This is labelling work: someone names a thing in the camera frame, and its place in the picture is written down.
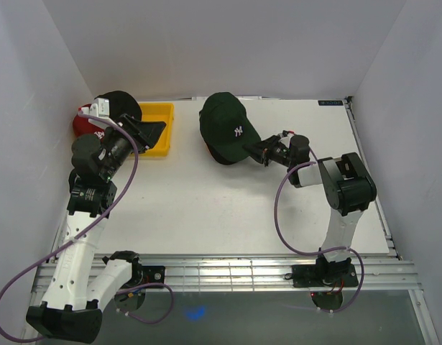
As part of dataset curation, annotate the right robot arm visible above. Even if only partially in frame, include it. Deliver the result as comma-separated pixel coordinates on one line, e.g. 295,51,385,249
243,131,377,285

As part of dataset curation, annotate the dark green NY cap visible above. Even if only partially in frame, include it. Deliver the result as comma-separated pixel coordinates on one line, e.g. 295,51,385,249
199,92,261,146

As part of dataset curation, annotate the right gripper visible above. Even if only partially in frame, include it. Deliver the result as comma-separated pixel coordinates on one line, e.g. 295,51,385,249
242,136,294,169

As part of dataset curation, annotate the yellow plastic tray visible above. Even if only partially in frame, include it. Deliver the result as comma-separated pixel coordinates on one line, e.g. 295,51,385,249
139,102,174,159

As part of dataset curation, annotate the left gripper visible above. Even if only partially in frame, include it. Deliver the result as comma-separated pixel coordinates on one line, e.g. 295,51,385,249
100,114,166,180

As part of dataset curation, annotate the black NY cap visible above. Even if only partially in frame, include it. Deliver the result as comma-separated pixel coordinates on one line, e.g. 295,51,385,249
96,91,142,122

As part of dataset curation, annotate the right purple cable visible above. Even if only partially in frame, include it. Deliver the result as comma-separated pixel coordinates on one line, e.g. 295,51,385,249
274,145,365,313

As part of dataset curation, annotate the black cap gold logo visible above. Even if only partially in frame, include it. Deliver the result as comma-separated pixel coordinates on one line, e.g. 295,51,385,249
206,143,249,165

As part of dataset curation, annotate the aluminium rail frame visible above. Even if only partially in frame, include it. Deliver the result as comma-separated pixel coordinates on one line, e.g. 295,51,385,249
19,96,441,345

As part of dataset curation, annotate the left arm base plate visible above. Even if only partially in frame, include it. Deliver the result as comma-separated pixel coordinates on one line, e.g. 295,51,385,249
120,264,166,290

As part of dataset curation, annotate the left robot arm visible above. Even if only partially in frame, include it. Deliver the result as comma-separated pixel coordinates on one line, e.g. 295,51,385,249
26,114,166,344

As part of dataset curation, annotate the red LA cap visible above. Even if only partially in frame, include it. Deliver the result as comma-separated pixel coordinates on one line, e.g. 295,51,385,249
72,115,104,140

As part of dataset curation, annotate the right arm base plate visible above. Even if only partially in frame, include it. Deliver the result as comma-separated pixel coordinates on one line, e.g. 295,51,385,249
290,264,359,288

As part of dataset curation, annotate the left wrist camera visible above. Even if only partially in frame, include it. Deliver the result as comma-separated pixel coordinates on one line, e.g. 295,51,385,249
88,98,110,119

